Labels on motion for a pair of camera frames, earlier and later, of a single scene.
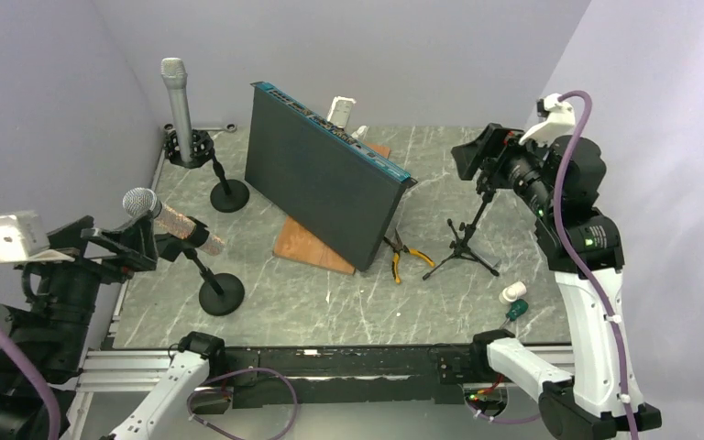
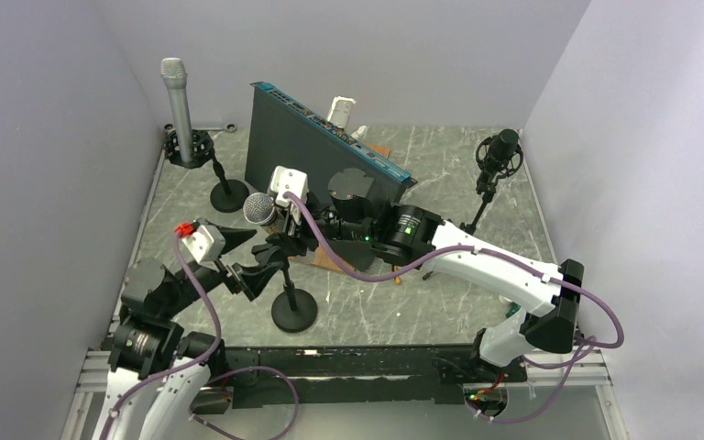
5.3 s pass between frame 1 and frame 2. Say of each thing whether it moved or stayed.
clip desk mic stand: moved
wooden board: stayed
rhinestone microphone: moved
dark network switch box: stayed
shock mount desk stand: stayed
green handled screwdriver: stayed
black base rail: stayed
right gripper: moved
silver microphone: stayed
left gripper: moved
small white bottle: stayed
